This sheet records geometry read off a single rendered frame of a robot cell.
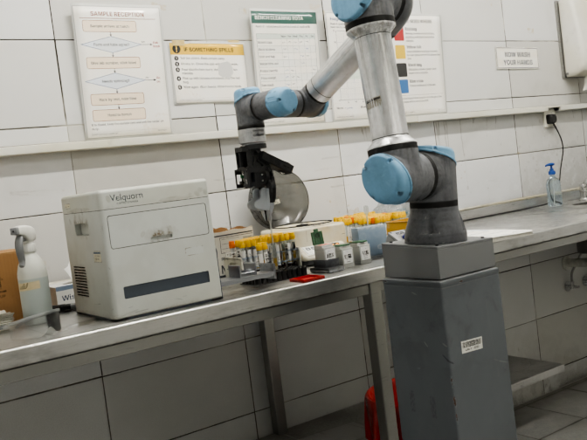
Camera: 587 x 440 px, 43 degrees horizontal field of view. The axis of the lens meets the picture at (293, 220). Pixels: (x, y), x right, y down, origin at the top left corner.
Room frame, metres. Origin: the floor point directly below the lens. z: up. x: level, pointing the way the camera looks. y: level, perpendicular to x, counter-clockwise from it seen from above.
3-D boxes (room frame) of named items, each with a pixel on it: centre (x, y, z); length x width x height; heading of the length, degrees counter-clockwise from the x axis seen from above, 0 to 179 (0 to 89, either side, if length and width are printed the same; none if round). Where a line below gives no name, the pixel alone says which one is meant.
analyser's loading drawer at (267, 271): (1.91, 0.17, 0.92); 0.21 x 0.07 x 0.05; 124
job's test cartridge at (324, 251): (2.11, -0.08, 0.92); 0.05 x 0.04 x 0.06; 35
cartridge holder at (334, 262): (2.11, -0.08, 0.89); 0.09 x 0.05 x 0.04; 35
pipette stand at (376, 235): (2.29, -0.22, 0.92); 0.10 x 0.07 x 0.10; 116
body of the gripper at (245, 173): (2.07, 0.09, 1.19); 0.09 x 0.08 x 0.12; 125
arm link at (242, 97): (2.07, 0.08, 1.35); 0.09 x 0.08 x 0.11; 45
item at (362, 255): (2.20, -0.18, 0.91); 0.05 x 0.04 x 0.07; 34
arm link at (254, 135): (2.07, 0.08, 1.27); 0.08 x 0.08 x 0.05
